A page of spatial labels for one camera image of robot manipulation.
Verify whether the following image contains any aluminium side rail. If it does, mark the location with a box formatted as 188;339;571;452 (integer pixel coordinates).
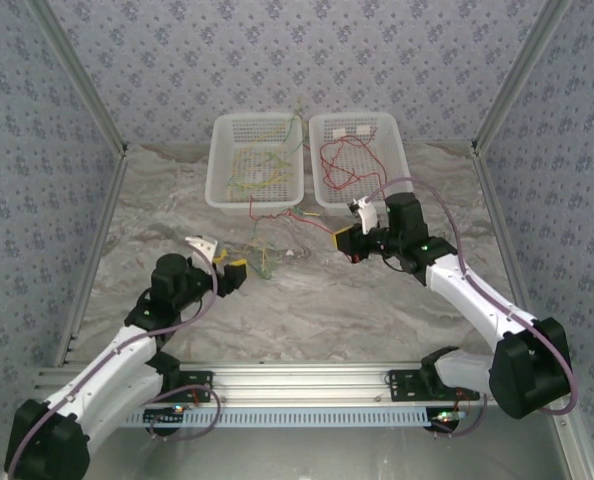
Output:
54;149;131;369
469;144;536;321

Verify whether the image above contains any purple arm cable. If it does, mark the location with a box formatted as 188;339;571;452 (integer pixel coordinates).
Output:
369;177;578;439
2;257;222;480

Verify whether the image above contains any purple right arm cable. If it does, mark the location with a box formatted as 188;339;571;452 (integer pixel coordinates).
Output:
369;177;578;439

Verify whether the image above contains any aluminium front rail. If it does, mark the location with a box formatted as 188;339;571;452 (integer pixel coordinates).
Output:
34;363;483;405

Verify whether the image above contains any grey metal front panel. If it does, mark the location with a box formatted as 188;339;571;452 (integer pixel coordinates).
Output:
76;404;594;480

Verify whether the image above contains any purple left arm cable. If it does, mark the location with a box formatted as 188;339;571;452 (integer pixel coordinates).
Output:
2;257;222;480

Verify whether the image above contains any small circuit board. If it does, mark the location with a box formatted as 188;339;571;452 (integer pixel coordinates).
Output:
144;405;187;436
429;407;467;434

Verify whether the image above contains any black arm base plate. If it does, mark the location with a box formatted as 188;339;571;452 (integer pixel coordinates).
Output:
386;369;481;401
146;370;214;404

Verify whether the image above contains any white perforated plastic basket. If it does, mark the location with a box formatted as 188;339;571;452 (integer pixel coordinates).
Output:
308;111;412;217
205;112;308;217

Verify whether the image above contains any light blue slotted cable duct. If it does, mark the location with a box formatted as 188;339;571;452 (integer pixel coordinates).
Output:
121;407;431;429

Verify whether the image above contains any aluminium frame post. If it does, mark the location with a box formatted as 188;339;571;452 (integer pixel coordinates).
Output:
470;0;573;154
26;0;130;157

